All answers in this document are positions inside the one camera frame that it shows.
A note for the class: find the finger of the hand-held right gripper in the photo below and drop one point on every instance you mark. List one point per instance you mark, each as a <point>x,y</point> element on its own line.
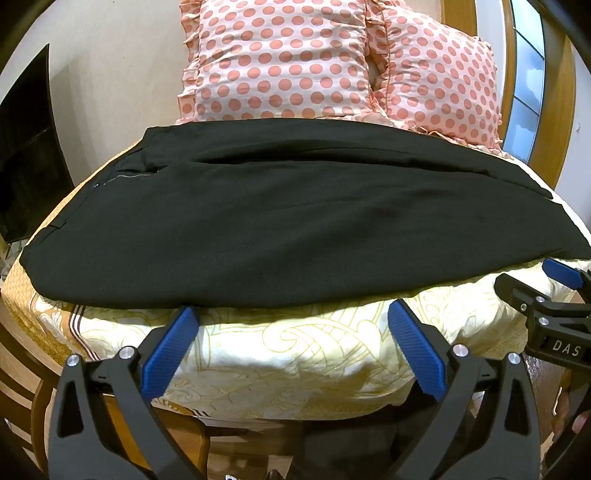
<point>563,272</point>
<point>521,293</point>

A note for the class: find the person's right hand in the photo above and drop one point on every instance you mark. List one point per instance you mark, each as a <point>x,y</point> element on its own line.
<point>565,401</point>

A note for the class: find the yellow patterned bed sheet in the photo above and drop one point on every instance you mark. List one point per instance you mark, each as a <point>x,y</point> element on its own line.
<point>300,350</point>

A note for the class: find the wooden headboard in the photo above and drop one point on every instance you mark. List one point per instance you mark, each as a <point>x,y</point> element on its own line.
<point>457,16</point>

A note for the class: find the dark flat screen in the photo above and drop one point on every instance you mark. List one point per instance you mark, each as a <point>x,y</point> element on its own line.
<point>32,152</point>

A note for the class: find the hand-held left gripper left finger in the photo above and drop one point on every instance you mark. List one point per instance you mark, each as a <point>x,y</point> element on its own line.
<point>171,350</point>

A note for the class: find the large pink polka dot pillow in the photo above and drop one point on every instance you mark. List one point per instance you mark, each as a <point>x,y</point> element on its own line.
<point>277,60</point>

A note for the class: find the small pink polka dot pillow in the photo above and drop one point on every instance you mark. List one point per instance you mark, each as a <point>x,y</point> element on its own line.
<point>438,83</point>

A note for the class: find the wooden framed window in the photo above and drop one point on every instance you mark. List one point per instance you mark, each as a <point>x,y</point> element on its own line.
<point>531,78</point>

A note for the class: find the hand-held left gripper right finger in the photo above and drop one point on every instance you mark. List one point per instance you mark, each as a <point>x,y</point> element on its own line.
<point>415,350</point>

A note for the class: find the black pants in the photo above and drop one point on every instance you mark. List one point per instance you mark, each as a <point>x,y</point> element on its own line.
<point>277,221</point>

